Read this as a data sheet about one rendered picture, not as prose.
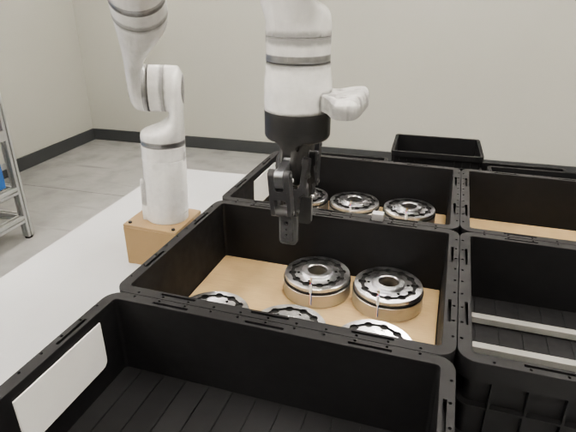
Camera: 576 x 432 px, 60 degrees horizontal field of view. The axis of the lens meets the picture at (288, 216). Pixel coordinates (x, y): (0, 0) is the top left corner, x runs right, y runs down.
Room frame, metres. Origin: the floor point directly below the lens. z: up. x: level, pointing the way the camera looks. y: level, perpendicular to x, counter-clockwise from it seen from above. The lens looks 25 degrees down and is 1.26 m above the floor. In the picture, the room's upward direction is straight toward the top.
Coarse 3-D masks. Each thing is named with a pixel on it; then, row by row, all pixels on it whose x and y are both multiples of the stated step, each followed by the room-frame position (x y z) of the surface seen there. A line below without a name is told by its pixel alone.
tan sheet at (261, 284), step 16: (224, 272) 0.72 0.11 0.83; (240, 272) 0.72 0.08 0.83; (256, 272) 0.72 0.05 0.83; (272, 272) 0.72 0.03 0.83; (208, 288) 0.67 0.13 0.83; (224, 288) 0.67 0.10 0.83; (240, 288) 0.67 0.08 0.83; (256, 288) 0.67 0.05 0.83; (272, 288) 0.67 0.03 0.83; (256, 304) 0.62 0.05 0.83; (272, 304) 0.62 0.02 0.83; (352, 304) 0.62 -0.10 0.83; (432, 304) 0.62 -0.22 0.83; (336, 320) 0.58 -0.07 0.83; (352, 320) 0.58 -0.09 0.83; (416, 320) 0.58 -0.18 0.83; (432, 320) 0.58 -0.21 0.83; (416, 336) 0.55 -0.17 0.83; (432, 336) 0.55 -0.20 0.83
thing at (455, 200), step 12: (276, 156) 1.04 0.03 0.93; (324, 156) 1.03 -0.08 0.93; (336, 156) 1.03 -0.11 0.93; (264, 168) 0.97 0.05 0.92; (420, 168) 0.97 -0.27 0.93; (432, 168) 0.96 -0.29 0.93; (444, 168) 0.96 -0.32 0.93; (456, 168) 0.96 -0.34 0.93; (240, 180) 0.89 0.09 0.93; (456, 180) 0.92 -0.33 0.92; (228, 192) 0.83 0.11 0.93; (456, 192) 0.83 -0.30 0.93; (264, 204) 0.77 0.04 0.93; (456, 204) 0.77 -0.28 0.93; (360, 216) 0.72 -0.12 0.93; (456, 216) 0.72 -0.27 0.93; (444, 228) 0.68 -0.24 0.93; (456, 228) 0.68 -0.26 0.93
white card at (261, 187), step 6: (270, 168) 1.00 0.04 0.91; (264, 174) 0.97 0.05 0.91; (258, 180) 0.93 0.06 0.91; (264, 180) 0.96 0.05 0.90; (258, 186) 0.93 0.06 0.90; (264, 186) 0.96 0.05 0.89; (258, 192) 0.93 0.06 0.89; (264, 192) 0.96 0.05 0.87; (258, 198) 0.93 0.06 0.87; (264, 198) 0.96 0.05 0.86
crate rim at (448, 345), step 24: (312, 216) 0.73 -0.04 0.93; (336, 216) 0.72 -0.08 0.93; (456, 240) 0.64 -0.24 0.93; (144, 264) 0.57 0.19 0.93; (456, 264) 0.57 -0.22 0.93; (120, 288) 0.51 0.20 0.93; (144, 288) 0.51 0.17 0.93; (456, 288) 0.51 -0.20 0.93; (240, 312) 0.47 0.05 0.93; (264, 312) 0.46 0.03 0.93; (456, 312) 0.46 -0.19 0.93; (360, 336) 0.42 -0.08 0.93; (384, 336) 0.42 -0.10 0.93; (456, 336) 0.42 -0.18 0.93
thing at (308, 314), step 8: (280, 304) 0.58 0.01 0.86; (288, 304) 0.58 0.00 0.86; (272, 312) 0.56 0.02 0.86; (280, 312) 0.56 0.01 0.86; (288, 312) 0.56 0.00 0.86; (296, 312) 0.56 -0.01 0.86; (304, 312) 0.56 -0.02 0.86; (312, 312) 0.56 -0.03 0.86; (312, 320) 0.55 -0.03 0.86; (320, 320) 0.54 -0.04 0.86
